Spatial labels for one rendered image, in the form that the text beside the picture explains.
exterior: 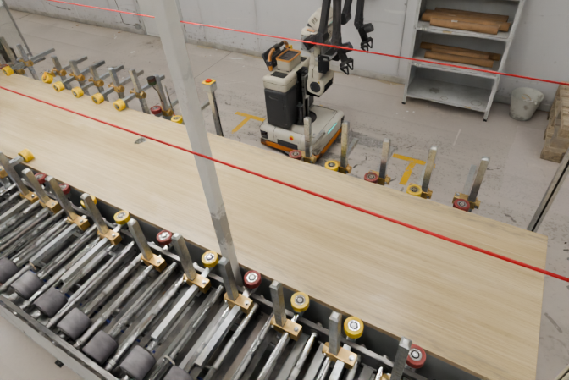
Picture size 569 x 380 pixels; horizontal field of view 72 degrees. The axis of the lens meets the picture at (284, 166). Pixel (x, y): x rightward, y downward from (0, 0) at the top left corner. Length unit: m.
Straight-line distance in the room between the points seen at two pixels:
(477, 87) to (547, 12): 0.96
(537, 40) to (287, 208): 3.33
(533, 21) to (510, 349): 3.44
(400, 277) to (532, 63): 3.36
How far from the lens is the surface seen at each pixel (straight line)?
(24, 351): 3.29
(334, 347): 1.70
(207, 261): 1.98
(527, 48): 4.76
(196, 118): 1.35
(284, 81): 3.49
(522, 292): 2.02
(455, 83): 4.97
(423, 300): 1.86
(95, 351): 1.99
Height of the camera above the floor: 2.46
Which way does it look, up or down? 41 degrees down
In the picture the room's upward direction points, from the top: 5 degrees counter-clockwise
